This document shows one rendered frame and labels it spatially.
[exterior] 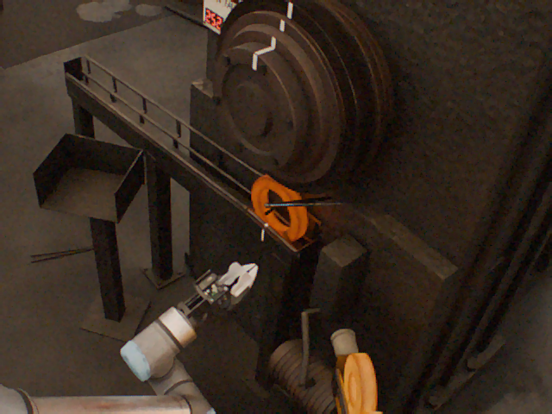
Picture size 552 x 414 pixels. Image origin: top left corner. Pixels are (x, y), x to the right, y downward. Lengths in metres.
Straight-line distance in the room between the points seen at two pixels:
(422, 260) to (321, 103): 0.44
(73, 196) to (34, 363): 0.66
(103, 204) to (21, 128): 1.47
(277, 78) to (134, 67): 2.47
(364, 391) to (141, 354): 0.49
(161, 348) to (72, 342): 0.94
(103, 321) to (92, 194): 0.59
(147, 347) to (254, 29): 0.73
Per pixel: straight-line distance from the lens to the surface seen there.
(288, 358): 1.67
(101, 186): 2.00
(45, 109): 3.44
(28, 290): 2.55
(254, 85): 1.37
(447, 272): 1.48
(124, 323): 2.38
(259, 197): 1.73
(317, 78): 1.30
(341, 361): 1.48
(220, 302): 1.48
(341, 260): 1.54
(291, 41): 1.33
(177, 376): 1.54
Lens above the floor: 1.91
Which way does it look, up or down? 43 degrees down
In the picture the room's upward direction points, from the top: 7 degrees clockwise
